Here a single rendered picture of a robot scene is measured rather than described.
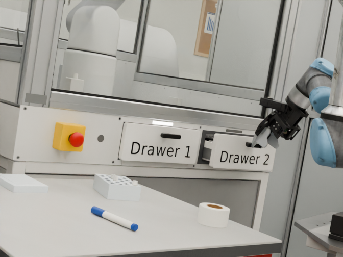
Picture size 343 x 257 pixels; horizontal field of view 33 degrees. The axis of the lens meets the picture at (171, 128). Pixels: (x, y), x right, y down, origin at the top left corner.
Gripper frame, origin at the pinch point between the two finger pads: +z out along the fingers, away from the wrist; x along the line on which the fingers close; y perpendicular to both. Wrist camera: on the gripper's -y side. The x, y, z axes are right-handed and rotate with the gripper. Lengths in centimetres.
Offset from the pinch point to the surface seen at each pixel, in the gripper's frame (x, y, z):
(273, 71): 15.5, -24.0, -13.8
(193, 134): -19.8, -7.7, 5.4
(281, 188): 140, -60, 87
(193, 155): -18.3, -3.8, 10.9
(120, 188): -61, 19, 2
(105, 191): -64, 17, 5
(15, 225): -96, 35, -5
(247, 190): 13.6, 0.5, 22.7
